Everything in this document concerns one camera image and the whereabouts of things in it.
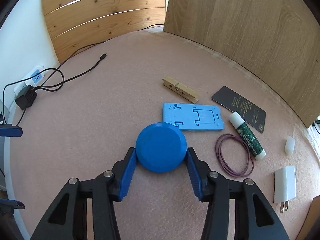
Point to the black card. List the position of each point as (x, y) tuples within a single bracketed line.
[(240, 107)]

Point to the blue round case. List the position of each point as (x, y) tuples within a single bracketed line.
[(161, 147)]

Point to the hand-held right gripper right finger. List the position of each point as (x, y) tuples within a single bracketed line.
[(196, 177)]

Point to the white translucent cap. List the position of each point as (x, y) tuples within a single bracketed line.
[(290, 145)]

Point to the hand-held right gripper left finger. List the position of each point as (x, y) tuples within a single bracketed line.
[(126, 177)]

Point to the wooden clothespin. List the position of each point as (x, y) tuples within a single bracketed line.
[(180, 90)]

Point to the purple rubber band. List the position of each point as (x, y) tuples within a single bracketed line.
[(220, 160)]

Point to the pine slat board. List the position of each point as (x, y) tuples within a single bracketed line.
[(100, 17)]

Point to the white power strip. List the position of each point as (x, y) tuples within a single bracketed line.
[(35, 76)]

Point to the black charger adapter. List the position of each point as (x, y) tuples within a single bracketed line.
[(25, 97)]

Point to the oak veneer board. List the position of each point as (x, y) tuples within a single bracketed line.
[(245, 35)]

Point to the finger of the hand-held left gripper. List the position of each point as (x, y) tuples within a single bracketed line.
[(12, 203), (11, 131)]

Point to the blue phone stand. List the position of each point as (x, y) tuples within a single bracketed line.
[(175, 117)]

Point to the white charger plug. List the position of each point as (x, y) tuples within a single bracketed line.
[(285, 187)]

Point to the green lip balm stick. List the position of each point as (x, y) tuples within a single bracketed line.
[(247, 135)]

